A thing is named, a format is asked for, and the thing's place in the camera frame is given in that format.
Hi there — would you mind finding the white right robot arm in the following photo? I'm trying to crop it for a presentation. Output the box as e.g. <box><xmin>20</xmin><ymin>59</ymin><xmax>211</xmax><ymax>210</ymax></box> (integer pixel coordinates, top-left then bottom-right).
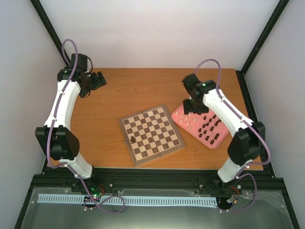
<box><xmin>182</xmin><ymin>73</ymin><xmax>270</xmax><ymax>183</ymax></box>

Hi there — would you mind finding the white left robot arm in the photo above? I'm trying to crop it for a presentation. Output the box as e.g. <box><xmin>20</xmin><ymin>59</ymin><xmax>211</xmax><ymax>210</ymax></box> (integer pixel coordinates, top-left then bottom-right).
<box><xmin>35</xmin><ymin>53</ymin><xmax>107</xmax><ymax>192</ymax></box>

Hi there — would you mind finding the wooden chess board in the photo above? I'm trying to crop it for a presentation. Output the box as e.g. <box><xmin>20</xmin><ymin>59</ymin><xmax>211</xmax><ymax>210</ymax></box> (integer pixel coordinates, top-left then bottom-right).
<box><xmin>119</xmin><ymin>104</ymin><xmax>185</xmax><ymax>166</ymax></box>

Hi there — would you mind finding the pink plastic tray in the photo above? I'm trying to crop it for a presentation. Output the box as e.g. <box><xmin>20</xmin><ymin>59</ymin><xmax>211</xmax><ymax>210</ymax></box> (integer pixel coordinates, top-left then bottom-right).
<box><xmin>171</xmin><ymin>105</ymin><xmax>229</xmax><ymax>149</ymax></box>

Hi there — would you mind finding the light blue cable duct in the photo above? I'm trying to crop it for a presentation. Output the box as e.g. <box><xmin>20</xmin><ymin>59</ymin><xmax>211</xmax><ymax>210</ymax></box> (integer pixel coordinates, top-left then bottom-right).
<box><xmin>37</xmin><ymin>194</ymin><xmax>217</xmax><ymax>208</ymax></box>

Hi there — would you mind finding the black aluminium frame rail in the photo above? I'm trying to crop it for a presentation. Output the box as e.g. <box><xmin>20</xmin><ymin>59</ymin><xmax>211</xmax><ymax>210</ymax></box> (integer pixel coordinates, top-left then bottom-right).
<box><xmin>30</xmin><ymin>167</ymin><xmax>284</xmax><ymax>191</ymax></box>

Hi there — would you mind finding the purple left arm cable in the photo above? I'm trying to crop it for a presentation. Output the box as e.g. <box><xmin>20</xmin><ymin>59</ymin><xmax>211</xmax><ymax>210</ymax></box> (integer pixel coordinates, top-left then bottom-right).
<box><xmin>46</xmin><ymin>39</ymin><xmax>125</xmax><ymax>214</ymax></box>

